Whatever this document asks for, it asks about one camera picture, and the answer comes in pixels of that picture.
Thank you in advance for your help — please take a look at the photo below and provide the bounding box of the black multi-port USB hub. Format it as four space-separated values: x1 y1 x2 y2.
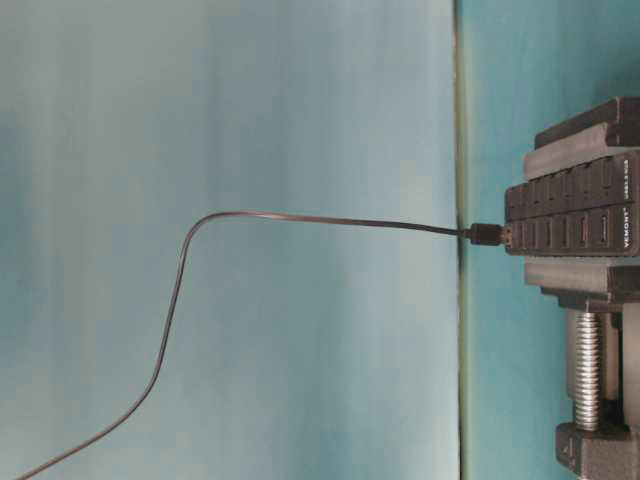
505 150 639 257

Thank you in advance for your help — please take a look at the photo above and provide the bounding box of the silver vise screw with crank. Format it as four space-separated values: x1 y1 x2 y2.
574 312 602 432

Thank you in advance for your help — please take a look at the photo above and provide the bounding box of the black USB plug with cable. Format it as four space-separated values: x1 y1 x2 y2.
18 210 513 479

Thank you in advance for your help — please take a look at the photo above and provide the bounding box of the black 3D-printed bench vise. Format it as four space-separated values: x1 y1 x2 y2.
521 97 639 479

